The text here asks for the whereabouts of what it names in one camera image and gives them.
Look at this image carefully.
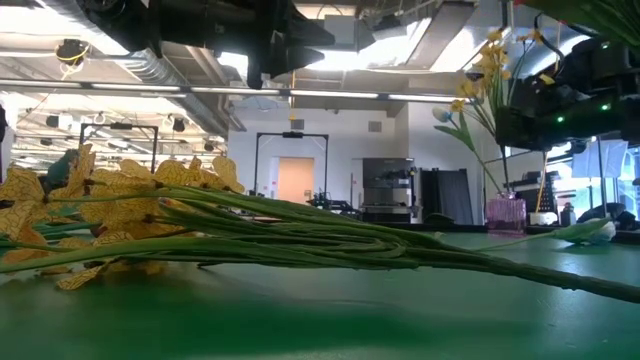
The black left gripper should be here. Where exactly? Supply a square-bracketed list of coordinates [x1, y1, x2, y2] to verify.
[246, 0, 336, 91]

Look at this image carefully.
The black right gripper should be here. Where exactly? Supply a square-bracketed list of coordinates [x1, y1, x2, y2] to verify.
[494, 83, 582, 152]

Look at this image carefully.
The white artificial tulip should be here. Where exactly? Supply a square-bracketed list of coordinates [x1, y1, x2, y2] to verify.
[474, 217, 619, 254]
[431, 104, 504, 196]

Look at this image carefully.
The yellow artificial flower bunch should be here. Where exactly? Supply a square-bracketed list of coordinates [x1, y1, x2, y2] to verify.
[452, 27, 546, 196]
[0, 143, 640, 305]

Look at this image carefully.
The clear glass vase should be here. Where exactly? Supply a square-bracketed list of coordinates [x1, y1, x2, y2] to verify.
[485, 191, 528, 235]

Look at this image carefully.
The white board panel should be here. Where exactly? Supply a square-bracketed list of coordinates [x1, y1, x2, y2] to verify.
[482, 147, 547, 211]

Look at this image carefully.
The grey ceiling box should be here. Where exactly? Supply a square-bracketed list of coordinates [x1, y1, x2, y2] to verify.
[322, 13, 360, 46]

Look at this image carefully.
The long ceiling light strip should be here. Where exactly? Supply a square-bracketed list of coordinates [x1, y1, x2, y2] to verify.
[0, 77, 471, 105]

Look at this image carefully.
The slim yellowish pole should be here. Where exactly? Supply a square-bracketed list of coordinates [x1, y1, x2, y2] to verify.
[535, 149, 551, 214]

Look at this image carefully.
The black equipment rack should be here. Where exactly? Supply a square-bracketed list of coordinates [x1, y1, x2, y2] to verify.
[509, 170, 560, 227]

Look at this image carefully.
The white paper sheet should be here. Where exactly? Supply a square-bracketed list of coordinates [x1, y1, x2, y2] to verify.
[571, 138, 631, 180]

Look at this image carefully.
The black upright panel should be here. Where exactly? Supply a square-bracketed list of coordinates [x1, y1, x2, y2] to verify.
[418, 167, 475, 227]

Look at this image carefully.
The small white container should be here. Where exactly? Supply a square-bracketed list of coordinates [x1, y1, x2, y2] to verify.
[528, 210, 559, 227]

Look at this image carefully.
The dark bottle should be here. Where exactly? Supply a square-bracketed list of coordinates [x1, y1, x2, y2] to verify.
[559, 201, 577, 229]

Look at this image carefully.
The dark bulky bag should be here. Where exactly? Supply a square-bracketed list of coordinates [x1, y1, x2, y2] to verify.
[576, 201, 637, 230]

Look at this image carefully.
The grey metal cabinet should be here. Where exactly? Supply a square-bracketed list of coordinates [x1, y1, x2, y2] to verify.
[361, 157, 417, 224]

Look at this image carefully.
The orange door panel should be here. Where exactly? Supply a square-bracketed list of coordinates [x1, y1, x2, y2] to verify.
[277, 157, 316, 203]

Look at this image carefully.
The black round ceiling device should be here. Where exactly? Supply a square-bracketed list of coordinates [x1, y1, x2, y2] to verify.
[54, 38, 91, 66]

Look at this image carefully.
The green table mat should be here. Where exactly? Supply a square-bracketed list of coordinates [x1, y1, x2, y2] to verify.
[0, 227, 640, 360]

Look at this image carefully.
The person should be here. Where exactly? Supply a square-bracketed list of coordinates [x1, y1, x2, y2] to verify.
[44, 148, 80, 194]

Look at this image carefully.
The black gantry frame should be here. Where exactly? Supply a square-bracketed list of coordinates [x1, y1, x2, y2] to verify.
[74, 122, 160, 174]
[253, 131, 330, 202]

